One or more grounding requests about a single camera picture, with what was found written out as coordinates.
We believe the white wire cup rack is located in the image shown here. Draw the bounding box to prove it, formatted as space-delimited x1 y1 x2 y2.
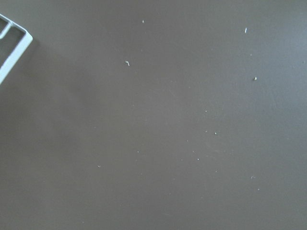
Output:
0 14 33 83

